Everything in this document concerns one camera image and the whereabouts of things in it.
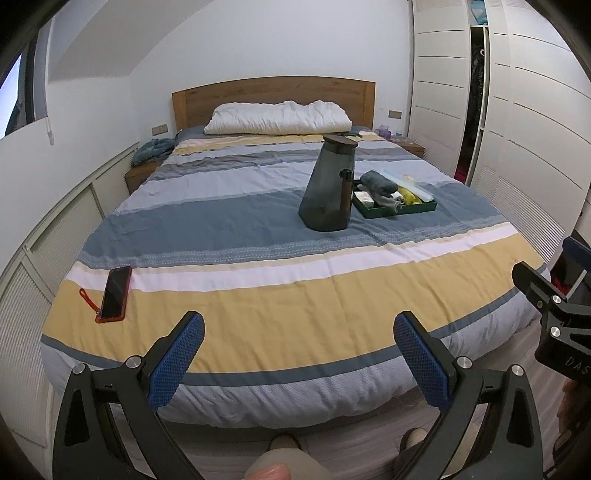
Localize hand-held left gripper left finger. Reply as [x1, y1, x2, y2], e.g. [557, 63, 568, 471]
[52, 311, 205, 480]

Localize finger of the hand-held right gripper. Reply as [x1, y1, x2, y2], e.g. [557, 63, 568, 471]
[561, 236, 591, 296]
[512, 261, 568, 320]

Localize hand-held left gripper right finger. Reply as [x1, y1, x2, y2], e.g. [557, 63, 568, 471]
[393, 311, 546, 480]

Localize green tray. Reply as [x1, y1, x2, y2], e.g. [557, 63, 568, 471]
[351, 182, 438, 219]

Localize person's left hand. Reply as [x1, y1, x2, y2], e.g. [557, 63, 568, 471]
[244, 463, 293, 480]

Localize person's right foot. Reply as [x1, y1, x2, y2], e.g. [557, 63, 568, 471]
[399, 427, 428, 457]

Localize person's foot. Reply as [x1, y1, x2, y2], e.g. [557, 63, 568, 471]
[399, 427, 428, 457]
[269, 434, 308, 455]

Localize phone in red case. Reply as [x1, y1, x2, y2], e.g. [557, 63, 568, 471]
[79, 265, 133, 324]

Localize bed with striped cover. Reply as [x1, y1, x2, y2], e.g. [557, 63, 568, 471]
[41, 127, 552, 428]

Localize person's left foot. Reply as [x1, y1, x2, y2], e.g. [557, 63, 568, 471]
[269, 434, 308, 455]

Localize white wardrobe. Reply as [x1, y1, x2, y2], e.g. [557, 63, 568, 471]
[409, 0, 591, 259]

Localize person's leg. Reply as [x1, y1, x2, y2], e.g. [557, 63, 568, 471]
[249, 450, 333, 480]

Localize dark grey pitcher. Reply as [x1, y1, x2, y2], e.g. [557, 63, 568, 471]
[298, 135, 360, 232]

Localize blue crumpled cloth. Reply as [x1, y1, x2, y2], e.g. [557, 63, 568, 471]
[131, 137, 175, 167]

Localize white pillow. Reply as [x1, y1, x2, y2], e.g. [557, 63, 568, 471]
[203, 100, 352, 136]

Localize wooden bed headboard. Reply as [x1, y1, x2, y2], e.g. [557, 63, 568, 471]
[172, 76, 376, 134]

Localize window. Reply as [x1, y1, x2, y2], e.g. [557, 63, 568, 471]
[0, 28, 51, 137]

